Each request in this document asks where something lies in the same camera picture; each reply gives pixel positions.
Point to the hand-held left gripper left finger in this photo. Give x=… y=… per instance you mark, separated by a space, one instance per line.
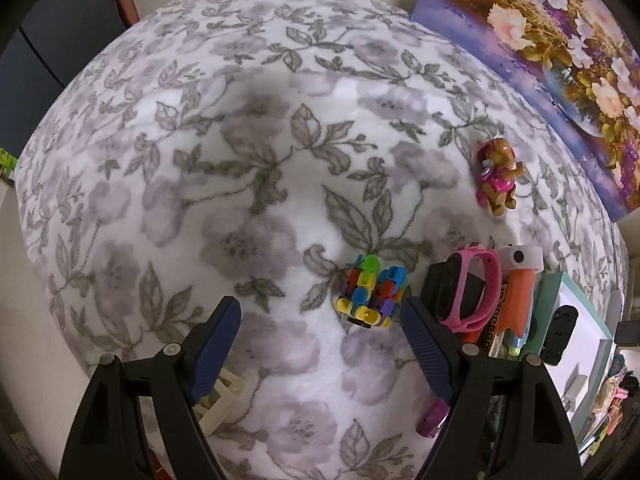
x=215 y=350

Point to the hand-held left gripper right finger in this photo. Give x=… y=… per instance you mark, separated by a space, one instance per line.
x=425 y=350

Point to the black power adapter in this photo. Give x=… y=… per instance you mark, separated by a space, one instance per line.
x=431 y=285

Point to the patterned stick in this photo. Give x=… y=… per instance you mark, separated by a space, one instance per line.
x=492 y=322

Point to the colourful block toy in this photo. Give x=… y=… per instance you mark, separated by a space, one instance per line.
x=370 y=290

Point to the pink wristband watch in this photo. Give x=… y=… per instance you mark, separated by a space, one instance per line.
x=492 y=280

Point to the teal cardboard box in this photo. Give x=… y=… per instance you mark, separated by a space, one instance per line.
x=585 y=360

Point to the purple plastic toy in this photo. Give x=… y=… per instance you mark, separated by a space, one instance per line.
x=431 y=420

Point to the black toy car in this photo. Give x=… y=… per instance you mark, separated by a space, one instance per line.
x=560 y=332

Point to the white charger plug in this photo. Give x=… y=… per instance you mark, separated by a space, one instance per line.
x=575 y=389

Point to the pink dog toy figure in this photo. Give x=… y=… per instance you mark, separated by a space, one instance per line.
x=495 y=180

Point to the pile of colourful clips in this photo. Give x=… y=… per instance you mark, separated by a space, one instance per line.
x=617 y=400

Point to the black box device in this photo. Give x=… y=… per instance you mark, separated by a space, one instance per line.
x=629 y=333

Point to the grey floral blanket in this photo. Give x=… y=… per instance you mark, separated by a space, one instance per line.
x=250 y=110

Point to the green item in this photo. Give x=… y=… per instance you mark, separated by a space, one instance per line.
x=7 y=162

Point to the dark blue cabinet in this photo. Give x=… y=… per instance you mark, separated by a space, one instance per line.
x=50 y=60

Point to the flower painting poster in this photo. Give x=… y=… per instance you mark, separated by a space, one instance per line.
x=550 y=35

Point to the cream plastic frame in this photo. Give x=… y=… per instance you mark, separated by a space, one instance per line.
x=227 y=395

